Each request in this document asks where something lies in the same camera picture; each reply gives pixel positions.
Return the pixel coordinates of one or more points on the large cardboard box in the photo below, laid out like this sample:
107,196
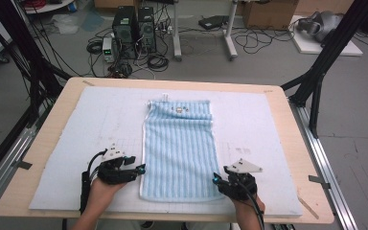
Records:
268,14

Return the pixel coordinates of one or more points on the blue striped towel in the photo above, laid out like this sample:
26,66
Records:
179,150

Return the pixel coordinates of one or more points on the grey padded headset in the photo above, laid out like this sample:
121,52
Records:
322,24

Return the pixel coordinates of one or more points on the aluminium rail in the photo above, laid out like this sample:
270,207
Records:
3,169
326,166

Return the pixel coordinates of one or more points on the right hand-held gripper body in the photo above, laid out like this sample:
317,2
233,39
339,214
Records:
239,187

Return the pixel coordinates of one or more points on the clear plastic bag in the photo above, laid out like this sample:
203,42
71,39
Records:
65,24

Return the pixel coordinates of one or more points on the large black computer tower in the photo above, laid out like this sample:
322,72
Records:
125,30

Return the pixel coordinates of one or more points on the black metal frame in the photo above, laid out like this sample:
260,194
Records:
329,51
22,48

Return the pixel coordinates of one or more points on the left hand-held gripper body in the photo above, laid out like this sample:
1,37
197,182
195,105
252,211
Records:
113,174

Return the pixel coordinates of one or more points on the slim black computer tower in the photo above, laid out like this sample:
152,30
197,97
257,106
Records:
147,30

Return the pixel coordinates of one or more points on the person's left hand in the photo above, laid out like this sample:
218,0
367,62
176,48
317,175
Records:
103,195

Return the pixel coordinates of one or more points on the pale blue foam mat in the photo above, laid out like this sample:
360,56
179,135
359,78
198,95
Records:
252,134

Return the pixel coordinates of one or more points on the white desk leg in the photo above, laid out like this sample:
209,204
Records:
176,35
230,35

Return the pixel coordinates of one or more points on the white power supply unit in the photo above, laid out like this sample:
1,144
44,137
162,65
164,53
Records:
108,49

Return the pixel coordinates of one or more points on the person's legs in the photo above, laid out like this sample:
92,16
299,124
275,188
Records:
204,226

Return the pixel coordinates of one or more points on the white round table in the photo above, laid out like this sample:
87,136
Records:
49,8

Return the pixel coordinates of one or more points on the black flat device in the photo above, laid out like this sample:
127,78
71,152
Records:
212,21

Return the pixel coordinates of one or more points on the person's right hand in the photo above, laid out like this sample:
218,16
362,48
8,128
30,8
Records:
249,207

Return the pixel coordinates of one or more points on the white floor board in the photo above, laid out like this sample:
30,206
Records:
310,48

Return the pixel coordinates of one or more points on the black tape piece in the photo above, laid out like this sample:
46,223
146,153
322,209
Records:
317,180
24,165

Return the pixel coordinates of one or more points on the thin wooden strip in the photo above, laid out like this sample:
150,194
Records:
308,207

